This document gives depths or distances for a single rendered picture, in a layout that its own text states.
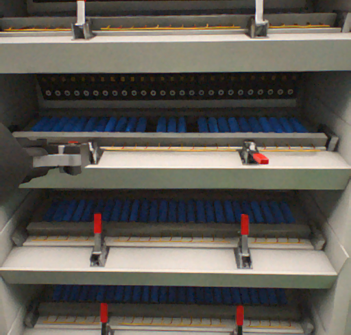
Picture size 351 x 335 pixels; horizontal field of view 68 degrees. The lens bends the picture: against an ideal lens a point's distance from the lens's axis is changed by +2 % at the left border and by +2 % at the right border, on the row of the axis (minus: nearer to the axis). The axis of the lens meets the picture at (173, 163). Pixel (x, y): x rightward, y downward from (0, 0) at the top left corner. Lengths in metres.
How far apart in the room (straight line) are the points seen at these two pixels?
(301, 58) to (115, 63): 0.28
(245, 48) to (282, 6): 0.22
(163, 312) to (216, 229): 0.22
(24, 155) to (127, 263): 0.34
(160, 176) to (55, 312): 0.40
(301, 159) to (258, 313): 0.34
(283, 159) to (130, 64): 0.29
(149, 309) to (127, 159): 0.34
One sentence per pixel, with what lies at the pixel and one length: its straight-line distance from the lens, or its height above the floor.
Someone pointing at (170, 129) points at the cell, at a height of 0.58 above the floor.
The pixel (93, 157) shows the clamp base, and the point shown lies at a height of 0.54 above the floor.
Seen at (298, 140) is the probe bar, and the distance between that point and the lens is 0.50.
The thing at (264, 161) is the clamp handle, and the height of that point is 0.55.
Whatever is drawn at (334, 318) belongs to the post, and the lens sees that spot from 0.62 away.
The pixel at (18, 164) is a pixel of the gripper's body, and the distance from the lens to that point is 0.21.
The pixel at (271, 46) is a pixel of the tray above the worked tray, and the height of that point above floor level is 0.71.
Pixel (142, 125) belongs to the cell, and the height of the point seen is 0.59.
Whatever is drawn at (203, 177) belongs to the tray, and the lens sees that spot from 0.43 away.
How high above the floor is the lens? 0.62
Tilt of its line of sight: 12 degrees down
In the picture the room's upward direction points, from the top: straight up
